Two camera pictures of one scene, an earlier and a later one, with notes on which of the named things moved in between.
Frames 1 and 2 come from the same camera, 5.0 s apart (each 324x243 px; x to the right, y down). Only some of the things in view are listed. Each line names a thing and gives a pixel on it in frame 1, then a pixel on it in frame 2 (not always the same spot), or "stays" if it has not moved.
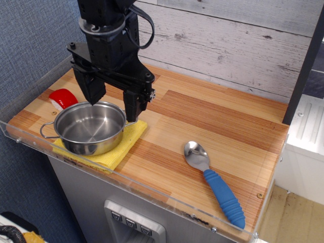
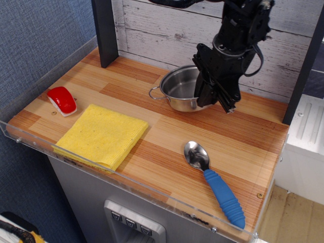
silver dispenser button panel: (127, 226) stays
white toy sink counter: (300, 167) stays
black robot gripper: (112, 49) to (219, 68)
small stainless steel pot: (88, 129) to (178, 84)
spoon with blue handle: (197, 156) stays
